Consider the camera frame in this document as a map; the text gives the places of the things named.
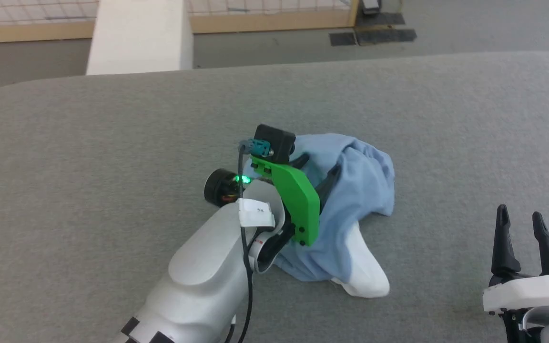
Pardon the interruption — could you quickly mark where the long black floor mat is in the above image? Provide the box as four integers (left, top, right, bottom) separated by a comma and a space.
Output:
355, 29, 417, 46

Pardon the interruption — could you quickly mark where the small black floor mat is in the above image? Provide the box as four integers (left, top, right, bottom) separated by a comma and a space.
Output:
329, 32, 357, 47

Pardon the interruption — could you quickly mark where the light blue and white garment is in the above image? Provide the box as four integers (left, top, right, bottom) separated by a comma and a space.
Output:
274, 133, 396, 298

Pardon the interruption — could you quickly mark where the white label tag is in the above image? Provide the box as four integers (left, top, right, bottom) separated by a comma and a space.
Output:
237, 198, 276, 228

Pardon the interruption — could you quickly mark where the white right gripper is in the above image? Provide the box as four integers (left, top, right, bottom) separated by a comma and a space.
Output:
483, 204, 549, 315

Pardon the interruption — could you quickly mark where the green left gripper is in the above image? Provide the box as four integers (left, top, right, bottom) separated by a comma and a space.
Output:
251, 152, 343, 247

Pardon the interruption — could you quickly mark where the white square pillar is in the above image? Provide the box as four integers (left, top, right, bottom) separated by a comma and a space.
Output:
86, 0, 194, 76

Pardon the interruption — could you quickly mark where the thin black camera cable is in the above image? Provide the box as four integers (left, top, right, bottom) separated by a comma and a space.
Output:
229, 141, 256, 343

